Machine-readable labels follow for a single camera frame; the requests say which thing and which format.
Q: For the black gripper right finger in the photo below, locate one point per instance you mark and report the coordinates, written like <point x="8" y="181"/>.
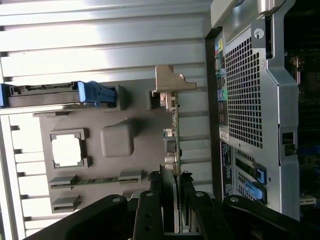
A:
<point x="212" y="222"/>

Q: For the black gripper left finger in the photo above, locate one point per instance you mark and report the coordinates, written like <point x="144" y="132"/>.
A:
<point x="147" y="220"/>

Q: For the green RAM stick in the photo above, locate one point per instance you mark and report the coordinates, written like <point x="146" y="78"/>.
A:
<point x="97" y="181"/>

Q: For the silver CPU chip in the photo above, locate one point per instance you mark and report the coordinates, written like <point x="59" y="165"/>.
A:
<point x="66" y="150"/>

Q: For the grey parts rack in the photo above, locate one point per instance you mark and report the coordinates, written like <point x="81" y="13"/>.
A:
<point x="100" y="120"/>

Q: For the hard disk with blue carrier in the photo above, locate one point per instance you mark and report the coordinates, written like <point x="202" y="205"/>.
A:
<point x="50" y="100"/>

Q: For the open PC case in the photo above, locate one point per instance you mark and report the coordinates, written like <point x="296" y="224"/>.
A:
<point x="282" y="75"/>

